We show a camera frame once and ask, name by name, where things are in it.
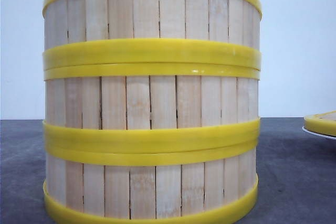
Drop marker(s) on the white ceramic plate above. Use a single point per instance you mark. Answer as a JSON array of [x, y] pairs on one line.
[[318, 134]]

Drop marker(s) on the yellow rimmed bamboo steamer lid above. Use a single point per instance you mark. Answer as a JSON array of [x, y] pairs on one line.
[[323, 124]]

